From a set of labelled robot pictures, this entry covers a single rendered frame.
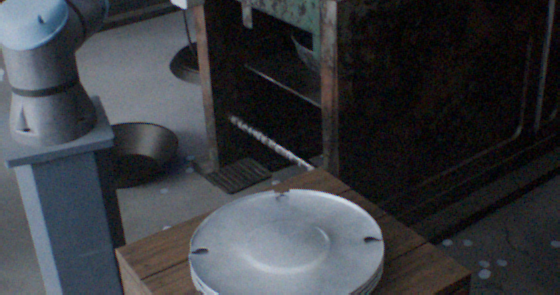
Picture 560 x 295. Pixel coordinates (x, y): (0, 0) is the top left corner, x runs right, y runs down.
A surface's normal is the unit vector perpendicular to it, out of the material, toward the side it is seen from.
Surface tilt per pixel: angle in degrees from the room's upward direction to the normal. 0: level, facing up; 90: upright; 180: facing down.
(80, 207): 90
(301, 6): 90
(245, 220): 0
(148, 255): 0
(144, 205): 0
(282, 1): 90
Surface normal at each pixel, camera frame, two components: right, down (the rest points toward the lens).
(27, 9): -0.06, -0.80
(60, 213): 0.36, 0.44
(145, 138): -0.25, -0.22
